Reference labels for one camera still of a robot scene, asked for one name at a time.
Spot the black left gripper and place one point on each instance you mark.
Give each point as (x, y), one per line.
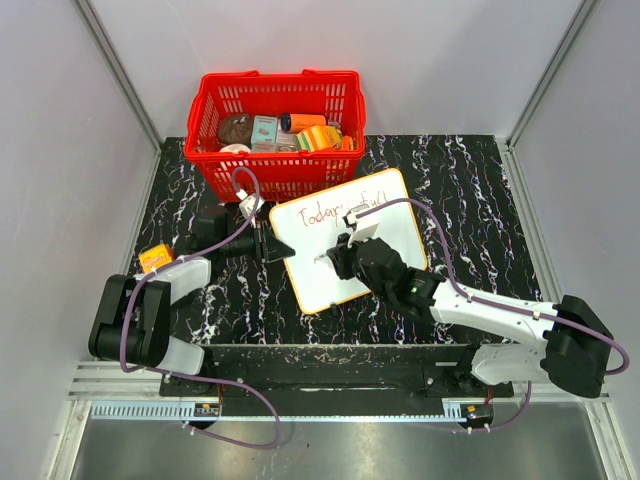
(267, 246)

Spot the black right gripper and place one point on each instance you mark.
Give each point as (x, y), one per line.
(340, 256)

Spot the yellow framed whiteboard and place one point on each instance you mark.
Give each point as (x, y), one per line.
(311, 225)

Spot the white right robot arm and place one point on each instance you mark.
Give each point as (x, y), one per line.
(565, 343)

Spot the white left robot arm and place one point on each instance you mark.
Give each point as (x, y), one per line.
(134, 318)

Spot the pink small box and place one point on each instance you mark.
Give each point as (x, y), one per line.
(269, 147)

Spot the white round container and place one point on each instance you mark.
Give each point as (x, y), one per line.
(236, 148)

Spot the orange yellow snack box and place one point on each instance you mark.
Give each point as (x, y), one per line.
(318, 138)

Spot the teal small box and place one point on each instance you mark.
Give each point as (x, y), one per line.
(264, 129)

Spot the orange cylindrical can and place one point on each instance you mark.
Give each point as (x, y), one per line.
(295, 122)

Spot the brown round bread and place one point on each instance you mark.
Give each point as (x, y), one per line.
(236, 129)

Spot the orange juice carton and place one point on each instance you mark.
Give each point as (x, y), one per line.
(155, 257)

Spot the red plastic shopping basket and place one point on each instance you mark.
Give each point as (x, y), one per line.
(336, 94)

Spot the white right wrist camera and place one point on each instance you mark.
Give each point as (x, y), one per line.
(362, 223)

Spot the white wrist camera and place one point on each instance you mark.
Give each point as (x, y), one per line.
(250, 205)
(362, 223)

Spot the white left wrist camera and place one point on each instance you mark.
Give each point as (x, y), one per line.
(250, 205)

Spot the grey cable duct rail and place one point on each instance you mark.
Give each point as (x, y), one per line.
(196, 411)

